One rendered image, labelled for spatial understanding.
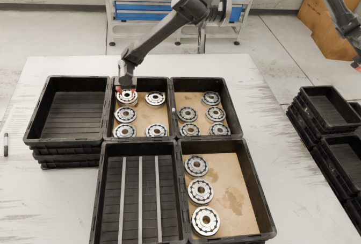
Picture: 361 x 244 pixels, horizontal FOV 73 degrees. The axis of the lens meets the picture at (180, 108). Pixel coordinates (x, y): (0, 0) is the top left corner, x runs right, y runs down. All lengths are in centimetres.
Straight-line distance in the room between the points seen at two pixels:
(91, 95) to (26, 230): 64
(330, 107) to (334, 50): 174
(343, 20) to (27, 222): 146
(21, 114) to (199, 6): 111
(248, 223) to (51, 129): 92
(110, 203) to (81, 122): 42
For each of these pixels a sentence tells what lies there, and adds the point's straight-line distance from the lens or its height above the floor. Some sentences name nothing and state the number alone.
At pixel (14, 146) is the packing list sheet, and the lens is 142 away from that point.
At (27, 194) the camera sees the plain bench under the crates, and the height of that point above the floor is 70.
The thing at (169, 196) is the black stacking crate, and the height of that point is 83.
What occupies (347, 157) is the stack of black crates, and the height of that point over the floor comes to 38.
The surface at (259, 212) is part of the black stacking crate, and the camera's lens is 102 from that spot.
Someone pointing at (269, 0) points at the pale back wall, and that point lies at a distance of 450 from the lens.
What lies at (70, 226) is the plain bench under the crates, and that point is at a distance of 115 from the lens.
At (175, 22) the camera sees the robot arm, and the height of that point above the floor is 135.
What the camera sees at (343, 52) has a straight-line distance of 397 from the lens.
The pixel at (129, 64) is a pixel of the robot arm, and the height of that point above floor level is 110.
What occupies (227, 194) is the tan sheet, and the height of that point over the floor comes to 83.
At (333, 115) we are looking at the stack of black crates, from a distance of 219.
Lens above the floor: 176
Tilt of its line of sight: 47 degrees down
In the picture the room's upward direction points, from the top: 9 degrees clockwise
